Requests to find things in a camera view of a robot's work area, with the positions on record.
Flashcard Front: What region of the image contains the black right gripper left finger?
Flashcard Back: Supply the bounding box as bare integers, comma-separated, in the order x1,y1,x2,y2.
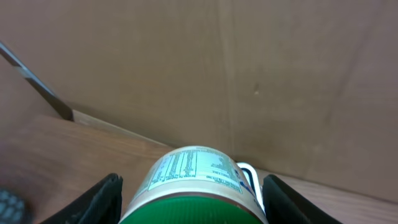
44,173,123,224

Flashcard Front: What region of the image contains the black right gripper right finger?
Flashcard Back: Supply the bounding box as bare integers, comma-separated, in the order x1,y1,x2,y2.
262,174,341,224

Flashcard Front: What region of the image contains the green lid jar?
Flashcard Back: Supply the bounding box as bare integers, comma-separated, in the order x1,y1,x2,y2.
120,146,267,223

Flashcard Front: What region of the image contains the white barcode scanner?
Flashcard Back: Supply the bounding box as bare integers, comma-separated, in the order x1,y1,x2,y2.
237,162,265,212

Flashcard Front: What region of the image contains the grey plastic basket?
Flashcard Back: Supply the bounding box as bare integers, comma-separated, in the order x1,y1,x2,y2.
0,188,31,224

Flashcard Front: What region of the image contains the green white strip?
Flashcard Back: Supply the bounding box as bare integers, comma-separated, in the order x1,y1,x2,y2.
1,42,74,121

